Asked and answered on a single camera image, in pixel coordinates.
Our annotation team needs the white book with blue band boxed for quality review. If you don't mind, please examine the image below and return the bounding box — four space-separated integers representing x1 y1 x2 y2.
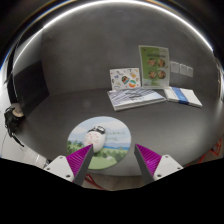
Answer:
163 86 203 109

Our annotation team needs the round landscape-print mouse pad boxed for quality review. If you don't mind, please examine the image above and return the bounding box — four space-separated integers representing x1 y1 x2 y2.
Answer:
66 115 132 171

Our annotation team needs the black device with beige top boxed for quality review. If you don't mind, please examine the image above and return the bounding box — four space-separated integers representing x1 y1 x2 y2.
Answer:
3 102 26 148

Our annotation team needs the row of white wall sockets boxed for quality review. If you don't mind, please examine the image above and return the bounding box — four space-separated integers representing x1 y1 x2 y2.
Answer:
169 60 194 78

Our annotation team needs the green poster in clear stand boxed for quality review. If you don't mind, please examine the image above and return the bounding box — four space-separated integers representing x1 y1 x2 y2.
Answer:
138 44 171 90

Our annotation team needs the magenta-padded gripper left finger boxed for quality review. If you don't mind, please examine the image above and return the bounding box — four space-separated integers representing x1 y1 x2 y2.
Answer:
43 143 95 187

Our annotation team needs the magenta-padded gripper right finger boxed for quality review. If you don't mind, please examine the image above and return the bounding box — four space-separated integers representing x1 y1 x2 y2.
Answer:
133 143 184 185

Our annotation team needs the grey striped book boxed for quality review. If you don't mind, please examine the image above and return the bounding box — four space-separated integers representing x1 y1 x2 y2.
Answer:
106 87 167 112

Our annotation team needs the white cartoon-face computer mouse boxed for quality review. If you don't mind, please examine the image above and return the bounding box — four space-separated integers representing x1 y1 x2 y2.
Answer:
83 125 107 154

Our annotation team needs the white card with colourful stickers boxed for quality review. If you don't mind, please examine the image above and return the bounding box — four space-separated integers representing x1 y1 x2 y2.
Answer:
109 67 142 91

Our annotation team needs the long ceiling light strip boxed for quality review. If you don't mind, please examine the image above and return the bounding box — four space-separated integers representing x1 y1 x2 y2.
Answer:
1 0 214 71

